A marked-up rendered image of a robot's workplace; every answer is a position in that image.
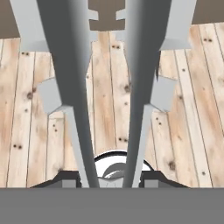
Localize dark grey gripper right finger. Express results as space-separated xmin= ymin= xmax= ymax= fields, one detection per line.
xmin=139 ymin=170 xmax=191 ymax=189

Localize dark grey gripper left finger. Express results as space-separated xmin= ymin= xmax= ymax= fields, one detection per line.
xmin=29 ymin=170 xmax=83 ymax=189

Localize black and white round object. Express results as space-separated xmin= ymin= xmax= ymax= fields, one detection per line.
xmin=93 ymin=149 xmax=153 ymax=188

